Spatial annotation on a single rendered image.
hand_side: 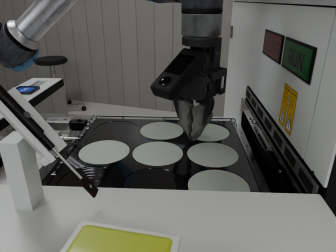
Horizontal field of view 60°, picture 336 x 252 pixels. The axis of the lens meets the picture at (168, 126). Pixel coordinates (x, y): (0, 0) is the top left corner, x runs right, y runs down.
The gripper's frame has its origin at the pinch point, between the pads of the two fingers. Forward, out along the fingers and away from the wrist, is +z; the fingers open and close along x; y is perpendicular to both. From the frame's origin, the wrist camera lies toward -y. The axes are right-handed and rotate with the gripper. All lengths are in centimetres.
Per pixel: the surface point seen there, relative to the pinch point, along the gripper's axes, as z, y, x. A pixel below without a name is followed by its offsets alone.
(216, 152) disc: 1.3, -0.7, -6.7
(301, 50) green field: -20.1, -2.4, -19.5
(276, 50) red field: -18.3, 7.0, -12.9
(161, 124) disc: 1.4, 3.5, 11.1
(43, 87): -4.6, -7.4, 43.5
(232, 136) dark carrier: 1.3, 8.0, -5.7
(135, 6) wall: -19, 186, 195
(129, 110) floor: 92, 173, 199
